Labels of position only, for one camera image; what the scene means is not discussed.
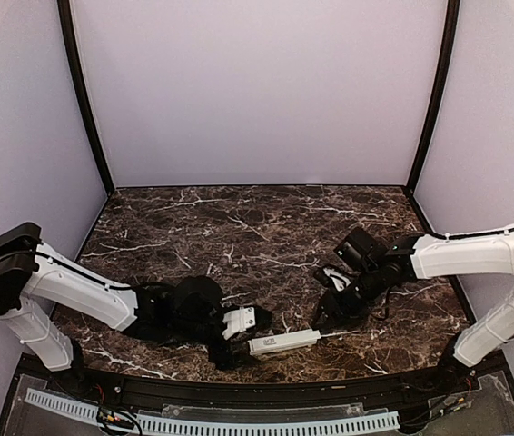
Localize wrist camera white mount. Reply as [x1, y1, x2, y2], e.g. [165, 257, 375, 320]
[313, 264, 351, 292]
[222, 306, 256, 341]

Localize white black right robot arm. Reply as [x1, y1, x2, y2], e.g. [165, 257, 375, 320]
[311, 224, 514, 394]

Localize black curved front table rail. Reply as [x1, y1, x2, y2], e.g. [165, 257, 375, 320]
[56, 338, 467, 412]

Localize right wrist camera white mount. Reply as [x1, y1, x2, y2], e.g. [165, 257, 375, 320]
[313, 264, 351, 292]

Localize black corner frame post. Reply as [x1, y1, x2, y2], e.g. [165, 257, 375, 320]
[56, 0, 115, 196]
[406, 0, 460, 195]

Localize black left corner frame post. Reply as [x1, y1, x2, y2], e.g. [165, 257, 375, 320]
[56, 0, 115, 196]

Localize right small circuit board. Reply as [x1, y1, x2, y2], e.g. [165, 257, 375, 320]
[438, 396, 471, 417]

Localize white slotted cable duct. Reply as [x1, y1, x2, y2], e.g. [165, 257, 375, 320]
[25, 388, 400, 435]

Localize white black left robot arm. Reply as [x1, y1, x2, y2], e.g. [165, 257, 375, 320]
[0, 222, 272, 396]

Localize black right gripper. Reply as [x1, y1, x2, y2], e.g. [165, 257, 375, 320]
[311, 264, 386, 330]

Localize small circuit board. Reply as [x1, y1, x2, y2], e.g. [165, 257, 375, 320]
[438, 396, 471, 417]
[95, 408, 134, 430]

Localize white remote control body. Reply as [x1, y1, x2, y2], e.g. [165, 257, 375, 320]
[249, 329, 321, 356]

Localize left small circuit board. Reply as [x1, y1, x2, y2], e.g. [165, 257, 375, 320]
[95, 408, 134, 430]

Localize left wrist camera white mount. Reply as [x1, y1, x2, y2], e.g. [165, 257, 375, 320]
[222, 306, 256, 341]

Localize black right corner frame post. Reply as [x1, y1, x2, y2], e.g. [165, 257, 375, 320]
[406, 0, 460, 195]

